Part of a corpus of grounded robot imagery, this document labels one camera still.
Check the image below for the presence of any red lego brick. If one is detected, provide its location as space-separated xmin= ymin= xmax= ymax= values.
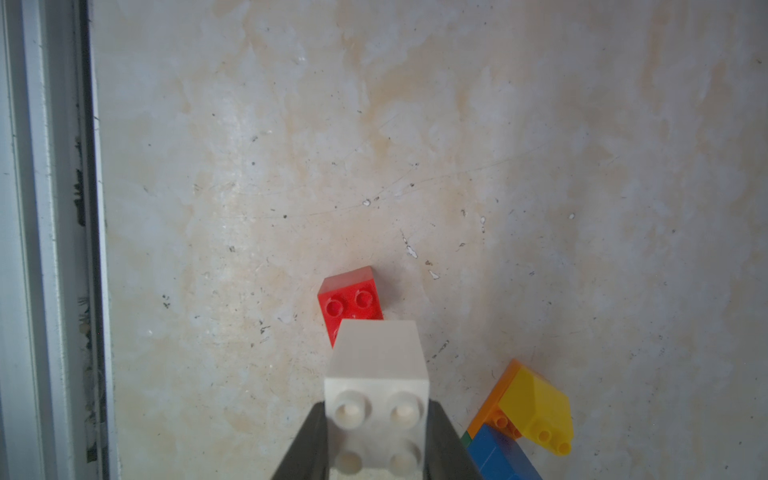
xmin=317 ymin=266 xmax=383 ymax=346

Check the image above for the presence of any orange lego plate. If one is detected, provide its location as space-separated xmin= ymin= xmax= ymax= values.
xmin=466 ymin=359 xmax=522 ymax=441

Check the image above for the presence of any green lego plate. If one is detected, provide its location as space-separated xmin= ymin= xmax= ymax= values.
xmin=460 ymin=431 xmax=472 ymax=448

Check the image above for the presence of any blue lego brick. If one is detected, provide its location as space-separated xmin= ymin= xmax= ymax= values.
xmin=467 ymin=425 xmax=542 ymax=480

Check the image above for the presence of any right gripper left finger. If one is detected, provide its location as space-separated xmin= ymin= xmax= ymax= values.
xmin=272 ymin=402 xmax=330 ymax=480

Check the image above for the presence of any white lego brick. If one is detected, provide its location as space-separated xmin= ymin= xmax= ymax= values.
xmin=324 ymin=319 xmax=430 ymax=476

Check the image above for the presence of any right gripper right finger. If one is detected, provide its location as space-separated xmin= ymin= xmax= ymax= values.
xmin=423 ymin=400 xmax=481 ymax=480

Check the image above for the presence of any yellow sloped lego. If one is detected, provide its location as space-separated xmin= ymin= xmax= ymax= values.
xmin=498 ymin=362 xmax=574 ymax=456

